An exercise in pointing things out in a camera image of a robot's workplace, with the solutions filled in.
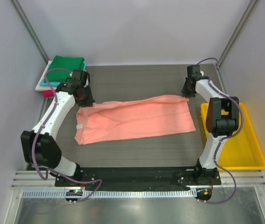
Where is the slotted cable duct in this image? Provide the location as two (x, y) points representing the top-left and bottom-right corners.
(22, 189), (197, 199)

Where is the aluminium frame post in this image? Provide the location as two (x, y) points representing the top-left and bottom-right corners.
(10, 0), (49, 63)
(218, 0), (260, 67)

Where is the right aluminium frame post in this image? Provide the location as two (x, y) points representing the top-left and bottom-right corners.
(218, 0), (260, 67)

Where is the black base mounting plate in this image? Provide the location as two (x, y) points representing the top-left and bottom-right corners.
(55, 166), (222, 191)

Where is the white folded t shirt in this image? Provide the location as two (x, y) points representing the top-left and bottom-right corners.
(35, 60), (52, 91)

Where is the green folded t shirt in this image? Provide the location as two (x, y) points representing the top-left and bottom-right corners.
(46, 56), (84, 82)

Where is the red folded t shirt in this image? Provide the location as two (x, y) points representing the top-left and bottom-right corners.
(43, 90), (54, 98)

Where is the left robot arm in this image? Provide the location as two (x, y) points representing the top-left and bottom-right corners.
(21, 70), (94, 187)

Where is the yellow plastic bin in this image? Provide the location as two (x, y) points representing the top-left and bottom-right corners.
(200, 102), (265, 170)

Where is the salmon pink t shirt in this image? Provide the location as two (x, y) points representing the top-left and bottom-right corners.
(75, 95), (196, 145)

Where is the left aluminium frame post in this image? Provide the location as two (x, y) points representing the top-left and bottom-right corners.
(10, 0), (49, 63)

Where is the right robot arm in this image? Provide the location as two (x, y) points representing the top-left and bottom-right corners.
(181, 64), (244, 185)

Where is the cyan folded t shirt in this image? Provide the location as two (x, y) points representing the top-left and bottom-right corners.
(39, 61), (86, 87)

